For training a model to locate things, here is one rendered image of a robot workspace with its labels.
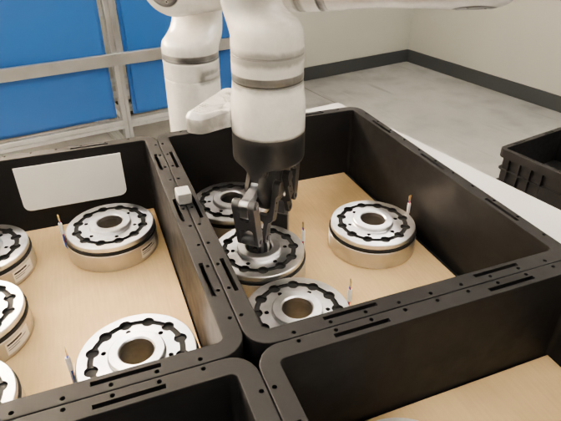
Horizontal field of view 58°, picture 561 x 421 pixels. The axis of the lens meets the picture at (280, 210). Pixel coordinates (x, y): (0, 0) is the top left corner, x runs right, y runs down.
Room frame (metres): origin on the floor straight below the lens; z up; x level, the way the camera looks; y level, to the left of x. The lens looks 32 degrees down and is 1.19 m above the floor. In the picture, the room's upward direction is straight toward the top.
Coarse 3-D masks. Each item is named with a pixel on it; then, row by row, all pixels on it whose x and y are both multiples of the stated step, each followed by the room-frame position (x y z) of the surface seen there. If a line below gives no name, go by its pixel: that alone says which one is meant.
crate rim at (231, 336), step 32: (0, 160) 0.54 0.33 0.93; (32, 160) 0.55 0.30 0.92; (160, 160) 0.54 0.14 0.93; (192, 224) 0.40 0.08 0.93; (192, 256) 0.35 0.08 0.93; (224, 320) 0.27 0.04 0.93; (192, 352) 0.24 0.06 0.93; (224, 352) 0.24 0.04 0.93; (96, 384) 0.22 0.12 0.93; (128, 384) 0.22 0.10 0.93; (0, 416) 0.19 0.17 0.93
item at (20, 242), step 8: (0, 232) 0.49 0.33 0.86; (8, 232) 0.49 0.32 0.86; (16, 232) 0.49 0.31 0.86; (24, 232) 0.49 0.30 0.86; (8, 240) 0.47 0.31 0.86; (16, 240) 0.48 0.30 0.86; (24, 240) 0.47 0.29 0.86; (8, 248) 0.46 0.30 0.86; (16, 248) 0.46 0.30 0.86; (24, 248) 0.46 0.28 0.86; (0, 256) 0.44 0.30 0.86; (8, 256) 0.45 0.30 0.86; (16, 256) 0.44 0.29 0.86; (0, 264) 0.43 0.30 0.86; (8, 264) 0.43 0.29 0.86
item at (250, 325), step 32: (384, 128) 0.64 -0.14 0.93; (192, 192) 0.46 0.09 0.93; (480, 192) 0.46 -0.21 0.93; (512, 224) 0.41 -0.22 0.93; (224, 256) 0.35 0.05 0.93; (544, 256) 0.35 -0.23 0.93; (224, 288) 0.31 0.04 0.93; (416, 288) 0.31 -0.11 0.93; (448, 288) 0.31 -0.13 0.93; (256, 320) 0.27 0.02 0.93; (320, 320) 0.27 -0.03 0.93; (352, 320) 0.27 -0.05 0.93; (256, 352) 0.25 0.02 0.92
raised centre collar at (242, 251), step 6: (270, 240) 0.47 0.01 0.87; (276, 240) 0.47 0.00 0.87; (240, 246) 0.45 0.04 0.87; (246, 246) 0.46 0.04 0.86; (276, 246) 0.45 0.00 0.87; (240, 252) 0.44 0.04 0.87; (246, 252) 0.44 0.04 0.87; (270, 252) 0.44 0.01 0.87; (276, 252) 0.44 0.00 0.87; (246, 258) 0.44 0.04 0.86; (252, 258) 0.43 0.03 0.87; (258, 258) 0.43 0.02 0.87; (264, 258) 0.43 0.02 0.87; (270, 258) 0.44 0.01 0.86
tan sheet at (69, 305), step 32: (64, 256) 0.48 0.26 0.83; (160, 256) 0.48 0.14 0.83; (32, 288) 0.43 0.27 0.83; (64, 288) 0.43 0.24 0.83; (96, 288) 0.43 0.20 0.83; (128, 288) 0.43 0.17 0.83; (160, 288) 0.43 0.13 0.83; (64, 320) 0.38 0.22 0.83; (96, 320) 0.38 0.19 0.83; (32, 352) 0.34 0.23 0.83; (64, 352) 0.34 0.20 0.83; (32, 384) 0.30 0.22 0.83; (64, 384) 0.30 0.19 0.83
